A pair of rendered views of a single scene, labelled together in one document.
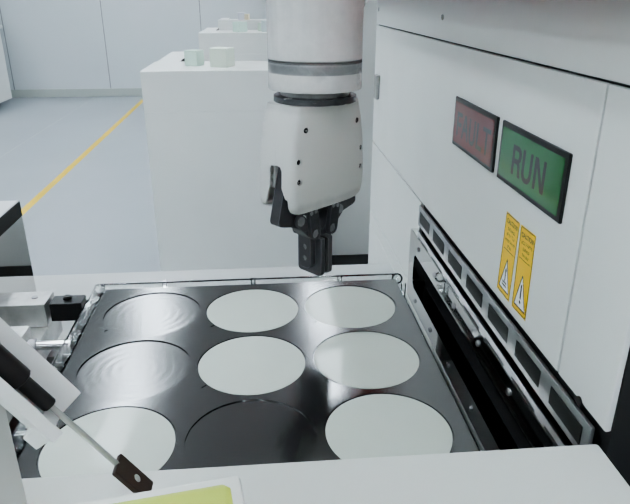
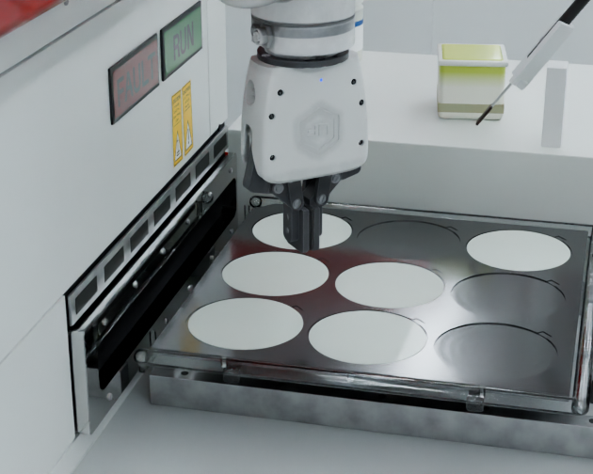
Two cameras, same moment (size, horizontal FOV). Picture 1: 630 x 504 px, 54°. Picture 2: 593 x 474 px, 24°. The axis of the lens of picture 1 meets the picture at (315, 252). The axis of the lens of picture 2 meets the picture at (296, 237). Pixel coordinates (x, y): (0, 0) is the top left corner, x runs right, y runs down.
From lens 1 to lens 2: 166 cm
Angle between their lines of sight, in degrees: 131
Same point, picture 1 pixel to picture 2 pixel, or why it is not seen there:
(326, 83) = not seen: hidden behind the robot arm
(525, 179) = (184, 50)
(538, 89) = not seen: outside the picture
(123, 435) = (508, 254)
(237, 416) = (414, 253)
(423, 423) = (271, 229)
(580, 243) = (206, 45)
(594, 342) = (219, 84)
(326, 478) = (385, 135)
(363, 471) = not seen: hidden behind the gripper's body
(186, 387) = (456, 275)
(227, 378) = (417, 276)
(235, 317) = (392, 329)
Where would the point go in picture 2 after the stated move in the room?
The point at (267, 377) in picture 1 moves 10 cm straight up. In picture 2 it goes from (379, 272) to (381, 171)
